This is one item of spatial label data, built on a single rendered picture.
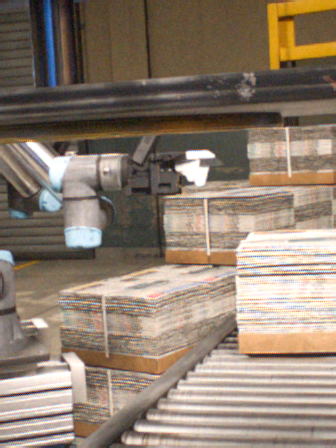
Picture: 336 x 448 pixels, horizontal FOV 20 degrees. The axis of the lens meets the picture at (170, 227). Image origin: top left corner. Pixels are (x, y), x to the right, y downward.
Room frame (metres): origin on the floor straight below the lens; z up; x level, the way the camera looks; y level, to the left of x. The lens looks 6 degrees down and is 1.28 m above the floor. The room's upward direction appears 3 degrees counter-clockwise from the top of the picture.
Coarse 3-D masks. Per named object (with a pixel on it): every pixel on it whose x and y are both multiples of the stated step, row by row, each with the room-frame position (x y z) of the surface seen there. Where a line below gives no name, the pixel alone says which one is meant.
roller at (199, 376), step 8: (192, 376) 1.90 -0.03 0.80; (200, 376) 1.89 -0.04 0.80; (208, 376) 1.89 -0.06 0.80; (216, 376) 1.88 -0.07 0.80; (224, 376) 1.88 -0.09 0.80; (232, 376) 1.87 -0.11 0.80; (240, 376) 1.87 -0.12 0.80; (248, 376) 1.87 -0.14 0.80; (256, 376) 1.86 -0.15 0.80; (264, 376) 1.86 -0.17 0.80; (272, 376) 1.85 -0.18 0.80; (280, 376) 1.85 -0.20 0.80; (288, 376) 1.84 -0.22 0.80; (296, 376) 1.84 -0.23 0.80; (304, 376) 1.83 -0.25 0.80; (312, 376) 1.83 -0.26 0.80; (320, 376) 1.83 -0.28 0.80; (328, 376) 1.82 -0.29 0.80
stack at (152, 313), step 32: (96, 288) 2.91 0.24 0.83; (128, 288) 2.88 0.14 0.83; (160, 288) 2.84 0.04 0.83; (192, 288) 2.84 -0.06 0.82; (224, 288) 2.99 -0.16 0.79; (64, 320) 2.91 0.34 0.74; (96, 320) 2.83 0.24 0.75; (128, 320) 2.75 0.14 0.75; (160, 320) 2.71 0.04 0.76; (192, 320) 2.84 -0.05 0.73; (128, 352) 2.76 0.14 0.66; (160, 352) 2.71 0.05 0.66; (96, 384) 2.83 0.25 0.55; (128, 384) 2.76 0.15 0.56; (96, 416) 2.84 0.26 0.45
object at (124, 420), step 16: (224, 320) 2.43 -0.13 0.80; (208, 336) 2.25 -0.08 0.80; (224, 336) 2.24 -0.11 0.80; (192, 352) 2.09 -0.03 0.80; (208, 352) 2.09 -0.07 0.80; (176, 368) 1.95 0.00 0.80; (192, 368) 1.96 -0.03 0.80; (160, 384) 1.83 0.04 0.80; (176, 384) 1.84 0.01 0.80; (144, 400) 1.72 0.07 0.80; (128, 416) 1.63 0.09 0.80; (144, 416) 1.65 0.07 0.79; (96, 432) 1.55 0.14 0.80; (112, 432) 1.54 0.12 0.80
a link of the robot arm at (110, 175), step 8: (104, 160) 1.96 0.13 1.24; (112, 160) 1.95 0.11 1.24; (120, 160) 1.96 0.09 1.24; (104, 168) 1.95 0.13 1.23; (112, 168) 1.95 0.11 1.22; (104, 176) 1.95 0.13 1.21; (112, 176) 1.95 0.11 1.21; (120, 176) 1.95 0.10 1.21; (104, 184) 1.96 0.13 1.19; (112, 184) 1.95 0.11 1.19; (120, 184) 1.96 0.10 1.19
